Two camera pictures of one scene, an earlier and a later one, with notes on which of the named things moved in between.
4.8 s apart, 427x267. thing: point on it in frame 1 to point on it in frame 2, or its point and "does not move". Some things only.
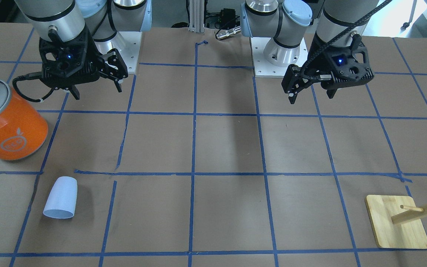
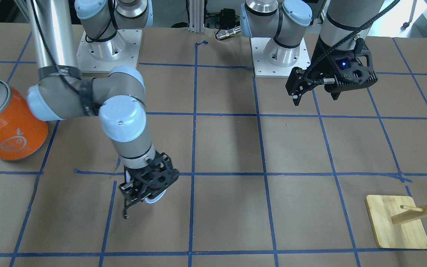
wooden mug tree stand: [397, 223] does not move
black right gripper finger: [118, 86] to [126, 216]
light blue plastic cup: [61, 201] to [151, 201]
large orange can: [8, 127] does not move
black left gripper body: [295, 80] does not move
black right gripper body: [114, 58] to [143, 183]
